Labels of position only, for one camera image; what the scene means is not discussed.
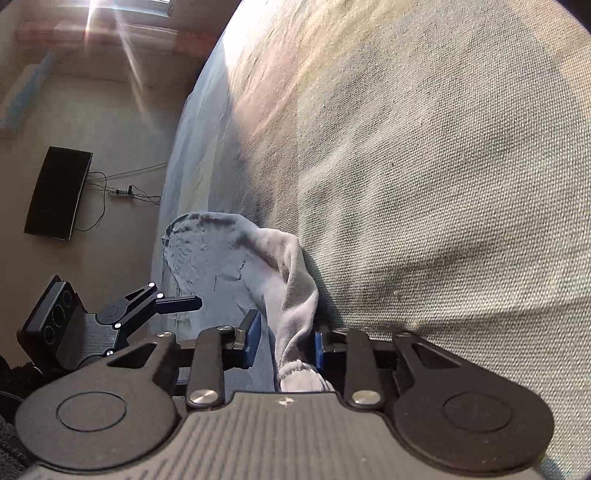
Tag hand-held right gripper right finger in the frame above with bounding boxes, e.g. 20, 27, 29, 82
314, 327, 462, 409

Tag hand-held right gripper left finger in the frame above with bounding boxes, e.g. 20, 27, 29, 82
106, 309, 262, 409

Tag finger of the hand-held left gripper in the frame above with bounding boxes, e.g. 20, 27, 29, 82
122, 282, 203, 324

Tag grey printed pants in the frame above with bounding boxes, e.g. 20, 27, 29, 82
161, 212, 335, 393

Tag person's dark knit top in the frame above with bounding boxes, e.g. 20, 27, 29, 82
0, 355, 61, 467

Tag pastel flowered bed sheet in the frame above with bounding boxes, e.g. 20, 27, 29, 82
152, 0, 591, 480

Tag pink patterned curtain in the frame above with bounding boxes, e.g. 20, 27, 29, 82
14, 25, 93, 49
171, 30, 220, 58

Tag bright window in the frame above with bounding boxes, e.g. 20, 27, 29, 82
88, 0, 174, 17

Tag black cable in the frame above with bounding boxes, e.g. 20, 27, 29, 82
74, 171, 112, 232

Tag power strip with cables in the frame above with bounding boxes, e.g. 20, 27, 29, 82
88, 161, 168, 204

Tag black wall television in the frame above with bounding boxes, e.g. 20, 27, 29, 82
24, 146, 94, 241

